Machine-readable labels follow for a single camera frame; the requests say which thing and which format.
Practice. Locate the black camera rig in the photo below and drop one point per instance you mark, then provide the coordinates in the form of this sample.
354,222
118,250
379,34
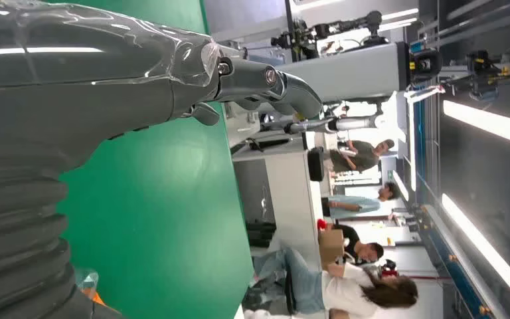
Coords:
374,20

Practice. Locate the person in black shirt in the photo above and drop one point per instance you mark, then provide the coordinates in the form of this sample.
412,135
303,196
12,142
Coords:
369,252

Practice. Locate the long ceiling light strip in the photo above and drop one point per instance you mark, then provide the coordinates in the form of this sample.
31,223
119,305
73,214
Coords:
488,124
483,248

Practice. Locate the black camera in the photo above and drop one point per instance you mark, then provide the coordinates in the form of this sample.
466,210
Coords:
426,65

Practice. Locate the brown cardboard box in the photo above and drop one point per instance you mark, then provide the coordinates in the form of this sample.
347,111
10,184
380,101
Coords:
330,246

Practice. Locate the short ceiling light strip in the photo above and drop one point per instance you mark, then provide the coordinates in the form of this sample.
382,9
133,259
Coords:
400,186

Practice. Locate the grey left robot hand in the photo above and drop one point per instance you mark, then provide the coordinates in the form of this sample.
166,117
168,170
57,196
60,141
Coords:
83,88

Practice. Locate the person in light blue shirt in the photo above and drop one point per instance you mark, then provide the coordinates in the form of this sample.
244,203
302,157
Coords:
352,204

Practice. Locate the person in white hoodie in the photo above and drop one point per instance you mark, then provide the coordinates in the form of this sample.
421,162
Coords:
347,290

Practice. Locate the person in dark green shirt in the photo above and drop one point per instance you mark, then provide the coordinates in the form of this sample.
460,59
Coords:
360,156

